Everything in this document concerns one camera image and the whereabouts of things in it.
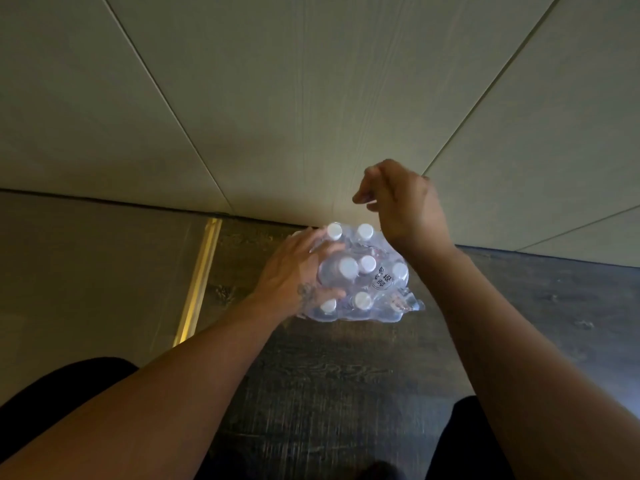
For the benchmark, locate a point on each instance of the person's left hand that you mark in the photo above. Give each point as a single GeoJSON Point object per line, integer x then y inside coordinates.
{"type": "Point", "coordinates": [292, 277]}

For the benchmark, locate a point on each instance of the person's right hand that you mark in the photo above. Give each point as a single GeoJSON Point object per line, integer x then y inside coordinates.
{"type": "Point", "coordinates": [412, 209]}

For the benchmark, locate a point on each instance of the person's right fingers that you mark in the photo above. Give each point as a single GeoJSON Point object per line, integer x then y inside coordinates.
{"type": "Point", "coordinates": [375, 184]}

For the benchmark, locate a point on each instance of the person's left thumb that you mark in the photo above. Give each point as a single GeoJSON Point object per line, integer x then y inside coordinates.
{"type": "Point", "coordinates": [331, 294]}

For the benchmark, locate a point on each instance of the shrink-wrapped pack of water bottles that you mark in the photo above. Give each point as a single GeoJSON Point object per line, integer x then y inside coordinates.
{"type": "Point", "coordinates": [372, 279]}

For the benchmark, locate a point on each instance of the person's right forearm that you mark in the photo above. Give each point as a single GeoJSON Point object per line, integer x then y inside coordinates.
{"type": "Point", "coordinates": [510, 364]}

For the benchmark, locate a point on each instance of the person's left forearm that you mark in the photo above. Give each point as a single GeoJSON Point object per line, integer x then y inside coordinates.
{"type": "Point", "coordinates": [150, 394]}

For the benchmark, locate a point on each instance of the gold metal floor threshold strip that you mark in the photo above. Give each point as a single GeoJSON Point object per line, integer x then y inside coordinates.
{"type": "Point", "coordinates": [198, 282]}

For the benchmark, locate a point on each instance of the person's right leg black trousers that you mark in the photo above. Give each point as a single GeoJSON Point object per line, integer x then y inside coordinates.
{"type": "Point", "coordinates": [467, 444]}

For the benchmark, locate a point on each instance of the person's leg black trousers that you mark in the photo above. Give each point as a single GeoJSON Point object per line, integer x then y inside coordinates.
{"type": "Point", "coordinates": [467, 444]}
{"type": "Point", "coordinates": [55, 394]}

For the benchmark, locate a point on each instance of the person's left leg black trousers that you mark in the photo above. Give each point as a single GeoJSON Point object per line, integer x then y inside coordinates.
{"type": "Point", "coordinates": [55, 394]}

